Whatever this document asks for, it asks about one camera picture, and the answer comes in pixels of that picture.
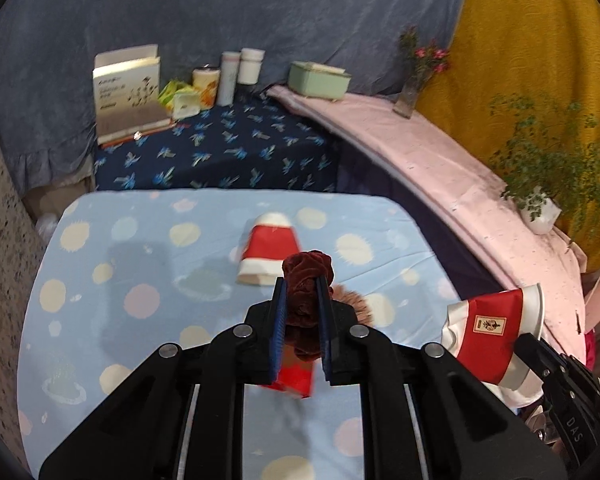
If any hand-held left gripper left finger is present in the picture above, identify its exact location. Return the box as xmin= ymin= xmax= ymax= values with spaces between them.
xmin=39 ymin=276 xmax=287 ymax=480

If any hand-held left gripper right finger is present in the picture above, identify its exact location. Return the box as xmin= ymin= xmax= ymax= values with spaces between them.
xmin=316 ymin=276 xmax=568 ymax=480

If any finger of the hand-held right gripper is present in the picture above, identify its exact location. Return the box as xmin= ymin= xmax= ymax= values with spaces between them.
xmin=514 ymin=334 xmax=573 ymax=391

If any red labelled paper cup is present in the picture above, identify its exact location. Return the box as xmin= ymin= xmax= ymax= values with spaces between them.
xmin=440 ymin=283 xmax=546 ymax=406

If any dark red scrunchie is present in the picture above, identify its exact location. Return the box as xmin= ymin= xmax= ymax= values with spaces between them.
xmin=282 ymin=250 xmax=335 ymax=363

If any brown furry scrunchie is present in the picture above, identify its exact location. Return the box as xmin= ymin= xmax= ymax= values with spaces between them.
xmin=330 ymin=284 xmax=376 ymax=326

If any flattened red paper cup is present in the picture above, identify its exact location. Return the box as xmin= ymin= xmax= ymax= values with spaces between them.
xmin=262 ymin=345 xmax=315 ymax=400

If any red white paper cup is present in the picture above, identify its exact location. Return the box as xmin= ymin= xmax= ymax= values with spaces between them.
xmin=236 ymin=212 xmax=302 ymax=287

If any potted green plant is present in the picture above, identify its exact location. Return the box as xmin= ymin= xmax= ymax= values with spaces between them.
xmin=487 ymin=92 xmax=600 ymax=236

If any light blue planet tablecloth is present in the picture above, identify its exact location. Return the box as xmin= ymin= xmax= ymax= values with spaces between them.
xmin=17 ymin=187 xmax=546 ymax=480

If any dark blue floral cloth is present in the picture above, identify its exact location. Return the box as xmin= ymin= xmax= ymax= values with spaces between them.
xmin=92 ymin=95 xmax=341 ymax=193

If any pink cloth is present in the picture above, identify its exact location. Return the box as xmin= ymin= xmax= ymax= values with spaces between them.
xmin=267 ymin=85 xmax=588 ymax=346

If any glass vase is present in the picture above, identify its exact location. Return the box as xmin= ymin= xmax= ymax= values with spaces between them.
xmin=393 ymin=72 xmax=428 ymax=120

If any green tissue box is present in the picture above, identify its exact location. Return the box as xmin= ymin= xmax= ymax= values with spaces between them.
xmin=287 ymin=61 xmax=352 ymax=101

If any green snack packet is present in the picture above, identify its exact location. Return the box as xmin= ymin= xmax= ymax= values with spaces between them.
xmin=159 ymin=80 xmax=201 ymax=120

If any yellow printed tin can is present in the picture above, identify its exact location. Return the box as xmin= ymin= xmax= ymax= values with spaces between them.
xmin=192 ymin=66 xmax=220 ymax=110

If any white thermos bottle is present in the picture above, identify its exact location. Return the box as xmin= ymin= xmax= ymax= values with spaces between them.
xmin=217 ymin=51 xmax=241 ymax=107

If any white jar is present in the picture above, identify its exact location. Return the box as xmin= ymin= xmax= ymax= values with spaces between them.
xmin=238 ymin=48 xmax=265 ymax=86

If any white gold carton box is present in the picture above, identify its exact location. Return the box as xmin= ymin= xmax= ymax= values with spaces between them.
xmin=92 ymin=44 xmax=176 ymax=146

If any pink flower bunch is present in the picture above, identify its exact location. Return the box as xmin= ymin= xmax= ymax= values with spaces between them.
xmin=399 ymin=25 xmax=451 ymax=78

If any yellow backdrop cloth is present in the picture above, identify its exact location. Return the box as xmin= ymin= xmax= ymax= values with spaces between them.
xmin=415 ymin=0 xmax=600 ymax=271

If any grey blue backdrop cloth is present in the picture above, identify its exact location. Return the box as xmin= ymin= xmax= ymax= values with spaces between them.
xmin=0 ymin=0 xmax=473 ymax=196

